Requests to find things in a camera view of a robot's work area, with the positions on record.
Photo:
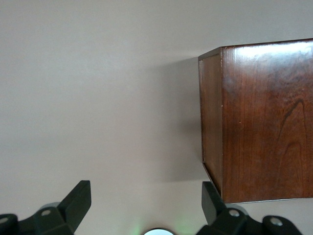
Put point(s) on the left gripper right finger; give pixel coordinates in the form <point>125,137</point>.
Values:
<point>212,208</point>

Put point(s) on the dark wooden drawer cabinet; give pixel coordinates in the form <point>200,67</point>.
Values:
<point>269,122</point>

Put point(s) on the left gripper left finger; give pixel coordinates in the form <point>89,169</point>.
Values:
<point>73,205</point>

